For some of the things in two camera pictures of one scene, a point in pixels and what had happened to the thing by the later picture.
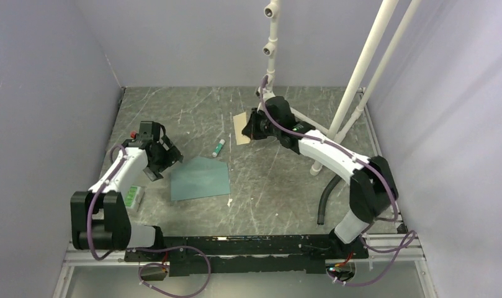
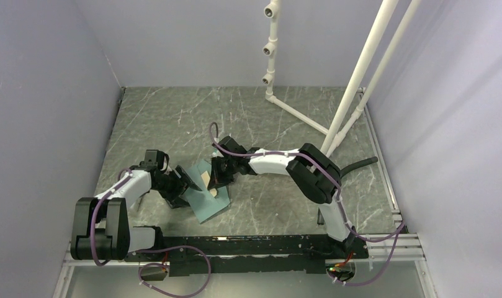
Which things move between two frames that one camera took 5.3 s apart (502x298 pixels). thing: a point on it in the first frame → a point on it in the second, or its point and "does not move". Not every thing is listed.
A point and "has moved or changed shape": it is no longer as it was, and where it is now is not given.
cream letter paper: [240, 121] → [206, 179]
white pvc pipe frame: [336, 130] does not move
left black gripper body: [165, 158] → [174, 186]
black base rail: [254, 254] does not move
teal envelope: [199, 177] has moved or changed shape
